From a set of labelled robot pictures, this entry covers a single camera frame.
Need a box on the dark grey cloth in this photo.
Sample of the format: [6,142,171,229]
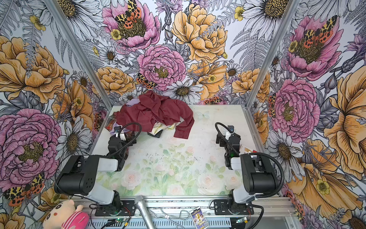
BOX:
[147,130,163,138]

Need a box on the aluminium corner post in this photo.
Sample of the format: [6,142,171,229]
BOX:
[45,1,113,111]
[245,0,301,109]

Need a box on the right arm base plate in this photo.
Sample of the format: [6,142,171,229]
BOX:
[210,199,254,216]

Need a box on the silver microphone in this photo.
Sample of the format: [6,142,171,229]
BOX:
[134,196,156,229]

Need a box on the right aluminium corner post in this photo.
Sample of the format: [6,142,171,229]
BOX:
[245,0,301,109]

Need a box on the pink plush doll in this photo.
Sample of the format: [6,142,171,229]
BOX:
[43,199,90,229]

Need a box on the white wire loop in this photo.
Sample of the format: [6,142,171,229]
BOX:
[148,208,191,229]

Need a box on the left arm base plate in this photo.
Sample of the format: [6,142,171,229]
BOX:
[95,200,135,217]

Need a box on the red plaid cloth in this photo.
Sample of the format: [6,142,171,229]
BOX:
[104,112,116,132]

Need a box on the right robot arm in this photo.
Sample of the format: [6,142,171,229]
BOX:
[214,133,284,215]

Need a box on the aluminium front rail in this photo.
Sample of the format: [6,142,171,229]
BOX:
[72,196,302,229]

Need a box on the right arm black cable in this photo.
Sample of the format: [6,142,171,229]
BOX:
[214,122,286,229]

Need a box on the green circuit board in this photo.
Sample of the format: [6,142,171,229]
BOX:
[108,218,128,227]

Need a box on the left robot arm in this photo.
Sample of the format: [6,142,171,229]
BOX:
[54,135,136,215]

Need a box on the maroon button shirt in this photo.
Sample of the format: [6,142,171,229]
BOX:
[115,91,194,139]

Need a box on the purple card packet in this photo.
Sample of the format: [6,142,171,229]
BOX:
[190,207,209,229]

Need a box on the pastel floral cloth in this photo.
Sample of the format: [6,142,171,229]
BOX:
[151,122,180,134]

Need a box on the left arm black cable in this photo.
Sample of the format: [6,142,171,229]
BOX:
[107,122,143,158]

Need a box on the left aluminium corner post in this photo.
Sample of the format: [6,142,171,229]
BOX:
[45,1,113,111]

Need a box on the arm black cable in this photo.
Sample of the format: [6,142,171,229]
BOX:
[107,122,143,158]
[214,122,286,229]

